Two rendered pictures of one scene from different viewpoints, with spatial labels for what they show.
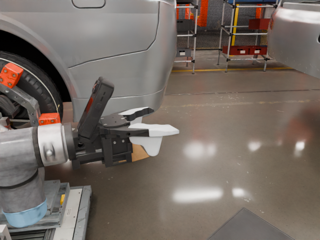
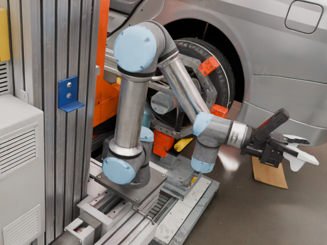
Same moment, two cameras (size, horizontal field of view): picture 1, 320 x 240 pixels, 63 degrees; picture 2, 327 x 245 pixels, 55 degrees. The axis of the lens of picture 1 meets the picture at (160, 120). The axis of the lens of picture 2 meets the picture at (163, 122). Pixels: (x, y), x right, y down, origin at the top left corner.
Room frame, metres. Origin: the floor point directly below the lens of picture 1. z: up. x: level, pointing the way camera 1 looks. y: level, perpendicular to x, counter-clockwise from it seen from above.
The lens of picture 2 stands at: (-0.41, -0.04, 1.66)
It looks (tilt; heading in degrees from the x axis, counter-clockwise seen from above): 29 degrees down; 31
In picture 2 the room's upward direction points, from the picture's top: 11 degrees clockwise
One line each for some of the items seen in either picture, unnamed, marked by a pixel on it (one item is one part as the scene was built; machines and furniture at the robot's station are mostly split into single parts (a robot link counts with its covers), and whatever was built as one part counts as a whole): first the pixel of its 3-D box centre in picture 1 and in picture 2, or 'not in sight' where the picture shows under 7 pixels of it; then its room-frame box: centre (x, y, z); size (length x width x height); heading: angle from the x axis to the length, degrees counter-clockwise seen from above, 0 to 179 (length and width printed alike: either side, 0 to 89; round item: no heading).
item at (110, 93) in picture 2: not in sight; (115, 88); (1.21, 1.41, 0.69); 0.52 x 0.17 x 0.35; 8
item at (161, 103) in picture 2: not in sight; (167, 98); (1.11, 0.89, 0.85); 0.21 x 0.14 x 0.14; 8
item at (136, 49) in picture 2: not in sight; (131, 110); (0.30, 0.52, 1.19); 0.15 x 0.12 x 0.55; 20
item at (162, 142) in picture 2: not in sight; (165, 140); (1.22, 0.90, 0.48); 0.16 x 0.12 x 0.17; 8
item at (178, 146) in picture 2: not in sight; (185, 140); (1.30, 0.79, 0.51); 0.29 x 0.06 x 0.06; 8
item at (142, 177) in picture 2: not in sight; (134, 166); (0.42, 0.56, 0.87); 0.15 x 0.15 x 0.10
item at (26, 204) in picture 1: (23, 189); (206, 151); (0.40, 0.27, 1.12); 0.11 x 0.08 x 0.11; 20
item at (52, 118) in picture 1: (49, 121); (218, 113); (1.23, 0.58, 0.85); 0.09 x 0.08 x 0.07; 98
